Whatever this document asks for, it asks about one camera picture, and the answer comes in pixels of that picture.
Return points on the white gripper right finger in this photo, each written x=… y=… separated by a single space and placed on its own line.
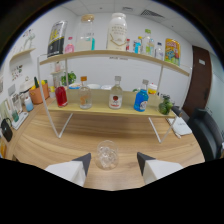
x=156 y=169

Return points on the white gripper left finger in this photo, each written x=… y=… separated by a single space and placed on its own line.
x=71 y=170

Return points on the blue liquid bottle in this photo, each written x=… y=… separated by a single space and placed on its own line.
x=141 y=101

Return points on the small clear bottle orange cap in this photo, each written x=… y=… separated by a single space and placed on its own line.
x=85 y=98

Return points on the clear bottle wooden cap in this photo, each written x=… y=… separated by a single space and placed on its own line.
x=84 y=36

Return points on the white milk bottle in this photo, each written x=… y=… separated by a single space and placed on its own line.
x=117 y=33

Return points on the green cup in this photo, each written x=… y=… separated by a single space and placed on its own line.
x=15 y=116

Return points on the clear glass with ice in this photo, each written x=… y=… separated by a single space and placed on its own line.
x=107 y=156

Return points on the white notebook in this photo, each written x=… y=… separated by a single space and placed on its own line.
x=180 y=127

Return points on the black chair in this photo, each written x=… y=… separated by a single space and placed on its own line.
x=208 y=133

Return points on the glass jar of limes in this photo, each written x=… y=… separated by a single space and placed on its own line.
x=165 y=106

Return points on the white tray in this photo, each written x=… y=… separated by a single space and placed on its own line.
x=20 y=121

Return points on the two-tier wooden shelf rack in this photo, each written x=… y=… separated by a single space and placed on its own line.
x=100 y=105

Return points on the red liquid bottle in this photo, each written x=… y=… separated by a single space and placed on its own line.
x=61 y=96

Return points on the black kettle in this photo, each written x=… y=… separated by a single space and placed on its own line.
x=6 y=131

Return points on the white bottle blue base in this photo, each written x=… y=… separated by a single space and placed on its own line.
x=29 y=105

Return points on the orange basket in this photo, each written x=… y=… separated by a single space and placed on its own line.
x=38 y=96

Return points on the clear bottle red white label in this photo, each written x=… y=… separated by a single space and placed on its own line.
x=115 y=98

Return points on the white bowl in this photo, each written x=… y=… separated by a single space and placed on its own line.
x=93 y=86
x=106 y=87

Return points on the green potted plant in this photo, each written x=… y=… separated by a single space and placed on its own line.
x=70 y=78

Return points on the white appliance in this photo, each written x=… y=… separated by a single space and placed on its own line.
x=26 y=86

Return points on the brown door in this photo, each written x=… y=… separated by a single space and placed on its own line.
x=199 y=80

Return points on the clear bottle blue cap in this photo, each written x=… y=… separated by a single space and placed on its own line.
x=159 y=51

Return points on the yellow colourful drink can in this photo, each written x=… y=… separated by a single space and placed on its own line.
x=172 y=51

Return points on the small pink bottle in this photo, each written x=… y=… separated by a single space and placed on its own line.
x=69 y=47

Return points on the blue bottle yellow cap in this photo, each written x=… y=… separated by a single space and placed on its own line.
x=137 y=46

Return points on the clear bottle green cap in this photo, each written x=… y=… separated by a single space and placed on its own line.
x=147 y=43

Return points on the tall black yellow can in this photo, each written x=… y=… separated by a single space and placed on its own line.
x=56 y=40

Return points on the ceiling air vent grille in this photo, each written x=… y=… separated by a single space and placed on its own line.
x=151 y=13

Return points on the square ceiling diffuser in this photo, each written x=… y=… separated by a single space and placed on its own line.
x=127 y=9

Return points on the wooden wall shelf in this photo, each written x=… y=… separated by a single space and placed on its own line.
x=21 y=53

